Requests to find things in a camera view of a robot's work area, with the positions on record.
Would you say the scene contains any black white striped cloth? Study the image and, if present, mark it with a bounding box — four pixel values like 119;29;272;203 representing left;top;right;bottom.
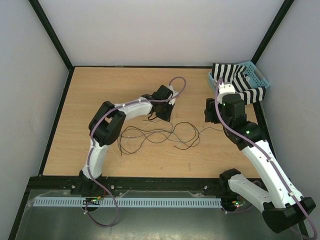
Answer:
208;61;270;105

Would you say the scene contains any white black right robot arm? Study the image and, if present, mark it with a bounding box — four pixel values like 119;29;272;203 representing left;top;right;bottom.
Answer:
204;93;316;233

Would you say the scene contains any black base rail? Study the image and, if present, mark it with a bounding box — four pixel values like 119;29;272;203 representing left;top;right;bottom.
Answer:
26;176;237;198

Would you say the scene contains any grey wire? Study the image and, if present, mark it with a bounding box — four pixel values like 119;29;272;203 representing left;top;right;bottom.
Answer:
118;117;201;153

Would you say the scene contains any black wire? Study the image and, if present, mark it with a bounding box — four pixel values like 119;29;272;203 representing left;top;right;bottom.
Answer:
118;121;201;156

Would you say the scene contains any white slotted cable duct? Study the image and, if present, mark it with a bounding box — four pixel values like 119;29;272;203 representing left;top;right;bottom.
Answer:
32;197;222;209

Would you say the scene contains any grey metal front plate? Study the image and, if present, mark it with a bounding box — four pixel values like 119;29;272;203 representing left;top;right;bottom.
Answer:
16;190;298;240

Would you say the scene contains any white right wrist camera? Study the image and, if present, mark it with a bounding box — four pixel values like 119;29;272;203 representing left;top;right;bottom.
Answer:
216;82;236;104

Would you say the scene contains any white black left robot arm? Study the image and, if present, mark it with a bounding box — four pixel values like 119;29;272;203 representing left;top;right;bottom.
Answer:
79;85;181;194

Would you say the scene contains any light blue perforated basket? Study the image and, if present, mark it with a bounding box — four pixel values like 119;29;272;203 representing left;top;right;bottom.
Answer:
207;61;270;92

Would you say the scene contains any black cage frame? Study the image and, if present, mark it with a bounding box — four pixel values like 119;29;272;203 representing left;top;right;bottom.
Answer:
7;0;320;240

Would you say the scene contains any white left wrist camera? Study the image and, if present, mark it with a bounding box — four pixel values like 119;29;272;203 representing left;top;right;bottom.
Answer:
167;85;179;106

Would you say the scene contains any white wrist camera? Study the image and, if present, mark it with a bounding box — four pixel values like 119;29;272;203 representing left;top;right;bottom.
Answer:
167;85;179;106
216;82;236;104

